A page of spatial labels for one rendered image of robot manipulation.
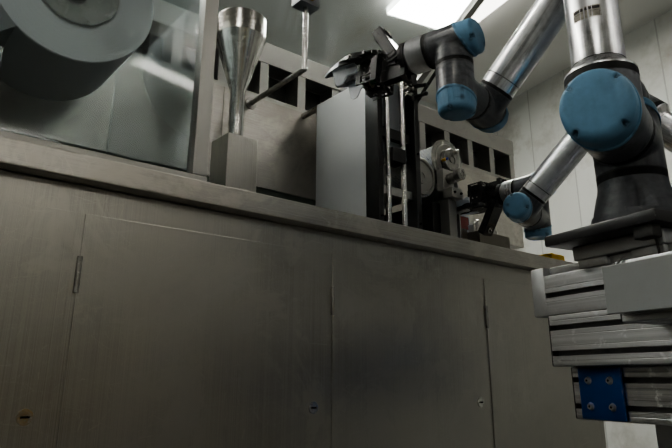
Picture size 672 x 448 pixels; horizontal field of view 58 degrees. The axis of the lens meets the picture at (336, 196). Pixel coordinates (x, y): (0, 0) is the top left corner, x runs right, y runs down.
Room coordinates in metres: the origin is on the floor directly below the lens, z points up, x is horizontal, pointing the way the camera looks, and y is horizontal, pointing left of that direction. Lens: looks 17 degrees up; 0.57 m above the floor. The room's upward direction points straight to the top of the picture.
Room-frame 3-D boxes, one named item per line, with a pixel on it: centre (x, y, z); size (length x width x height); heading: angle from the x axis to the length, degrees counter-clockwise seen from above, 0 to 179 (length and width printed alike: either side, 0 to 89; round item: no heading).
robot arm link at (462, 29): (1.07, -0.23, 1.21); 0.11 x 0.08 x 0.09; 53
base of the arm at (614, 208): (1.02, -0.52, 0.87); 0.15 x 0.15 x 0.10
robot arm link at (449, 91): (1.09, -0.24, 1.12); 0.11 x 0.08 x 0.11; 143
